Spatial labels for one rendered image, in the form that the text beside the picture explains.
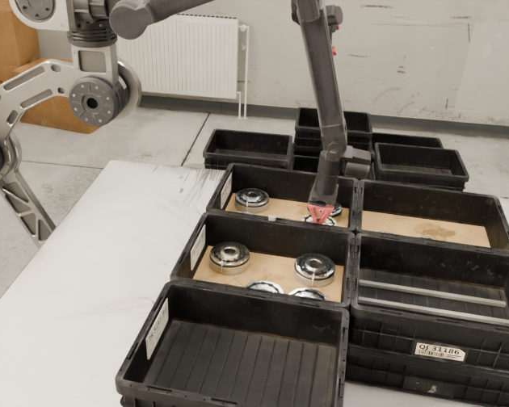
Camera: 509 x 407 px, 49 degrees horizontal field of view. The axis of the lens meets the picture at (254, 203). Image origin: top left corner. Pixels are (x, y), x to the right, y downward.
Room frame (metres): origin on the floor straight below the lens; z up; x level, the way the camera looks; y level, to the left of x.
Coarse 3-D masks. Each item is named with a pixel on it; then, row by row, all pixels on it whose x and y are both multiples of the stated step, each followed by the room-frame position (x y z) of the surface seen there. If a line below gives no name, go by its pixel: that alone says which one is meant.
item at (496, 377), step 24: (360, 360) 0.90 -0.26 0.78; (384, 360) 0.88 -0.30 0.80; (408, 360) 0.87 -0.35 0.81; (432, 360) 0.87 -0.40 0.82; (384, 384) 0.89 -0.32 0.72; (408, 384) 0.87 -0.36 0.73; (432, 384) 0.87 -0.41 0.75; (456, 384) 0.86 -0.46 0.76; (480, 384) 0.86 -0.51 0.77; (504, 384) 0.84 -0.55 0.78
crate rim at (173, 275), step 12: (204, 216) 1.23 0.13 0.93; (216, 216) 1.24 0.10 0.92; (228, 216) 1.23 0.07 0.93; (240, 216) 1.23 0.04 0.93; (300, 228) 1.20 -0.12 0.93; (312, 228) 1.20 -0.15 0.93; (324, 228) 1.20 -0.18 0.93; (192, 240) 1.12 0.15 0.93; (348, 252) 1.10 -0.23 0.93; (180, 264) 1.02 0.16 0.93; (348, 264) 1.05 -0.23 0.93; (348, 276) 1.00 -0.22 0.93; (228, 288) 0.94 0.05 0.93; (240, 288) 0.94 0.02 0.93; (252, 288) 0.94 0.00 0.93; (348, 288) 0.96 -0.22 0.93; (312, 300) 0.91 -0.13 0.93; (324, 300) 0.91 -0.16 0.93; (348, 300) 0.92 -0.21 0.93; (348, 312) 0.91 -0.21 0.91
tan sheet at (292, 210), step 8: (232, 200) 1.49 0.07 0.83; (272, 200) 1.50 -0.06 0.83; (280, 200) 1.50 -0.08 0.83; (288, 200) 1.50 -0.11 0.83; (232, 208) 1.44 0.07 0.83; (272, 208) 1.45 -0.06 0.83; (280, 208) 1.45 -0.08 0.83; (288, 208) 1.45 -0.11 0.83; (296, 208) 1.46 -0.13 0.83; (304, 208) 1.46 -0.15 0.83; (344, 208) 1.47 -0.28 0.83; (280, 216) 1.40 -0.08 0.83; (288, 216) 1.41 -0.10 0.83; (296, 216) 1.41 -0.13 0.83; (344, 216) 1.42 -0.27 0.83; (344, 224) 1.38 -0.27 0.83
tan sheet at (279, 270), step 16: (208, 256) 1.19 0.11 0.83; (256, 256) 1.20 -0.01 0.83; (272, 256) 1.20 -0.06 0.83; (208, 272) 1.12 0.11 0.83; (256, 272) 1.13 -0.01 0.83; (272, 272) 1.13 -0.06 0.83; (288, 272) 1.14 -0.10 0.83; (336, 272) 1.15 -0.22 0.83; (288, 288) 1.07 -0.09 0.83; (320, 288) 1.08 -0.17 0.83; (336, 288) 1.08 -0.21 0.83
